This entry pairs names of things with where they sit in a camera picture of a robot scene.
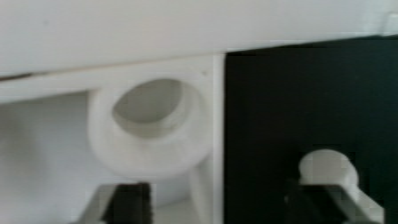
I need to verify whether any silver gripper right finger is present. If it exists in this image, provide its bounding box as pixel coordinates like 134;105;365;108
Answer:
285;179;384;224

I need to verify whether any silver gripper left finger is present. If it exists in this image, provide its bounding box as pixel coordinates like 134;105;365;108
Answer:
77;183;153;224

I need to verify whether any white chair leg with tag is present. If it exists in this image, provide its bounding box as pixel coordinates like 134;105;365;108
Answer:
297;148;361;194

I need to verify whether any white chair seat part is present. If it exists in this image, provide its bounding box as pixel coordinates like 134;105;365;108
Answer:
0;54;226;224

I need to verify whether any white L-shaped fence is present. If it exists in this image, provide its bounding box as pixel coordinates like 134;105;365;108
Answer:
0;0;398;77

